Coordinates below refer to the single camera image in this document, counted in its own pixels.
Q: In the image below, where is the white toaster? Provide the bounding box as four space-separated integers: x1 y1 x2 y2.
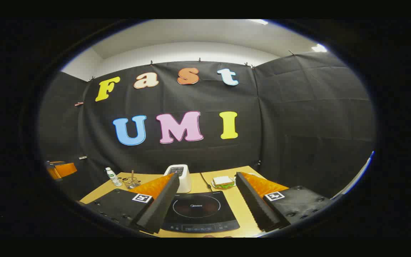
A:
164 164 192 193

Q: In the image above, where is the white green label bottle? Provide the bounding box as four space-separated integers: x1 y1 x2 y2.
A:
105 167 123 187

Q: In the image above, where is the metal wire basket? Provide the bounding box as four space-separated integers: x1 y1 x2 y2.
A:
122 177 141 190

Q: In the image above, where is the black induction cooktop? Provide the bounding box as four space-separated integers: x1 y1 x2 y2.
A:
161 191 240 233

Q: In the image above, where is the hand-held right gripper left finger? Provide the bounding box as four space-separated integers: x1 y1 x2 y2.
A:
79 173 180 235

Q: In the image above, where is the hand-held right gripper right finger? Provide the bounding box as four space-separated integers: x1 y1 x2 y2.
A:
235 172 334 232

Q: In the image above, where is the black power cable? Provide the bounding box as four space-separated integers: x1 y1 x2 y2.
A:
200 172 213 193

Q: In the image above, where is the sandwich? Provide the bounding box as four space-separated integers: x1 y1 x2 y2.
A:
211 176 235 190

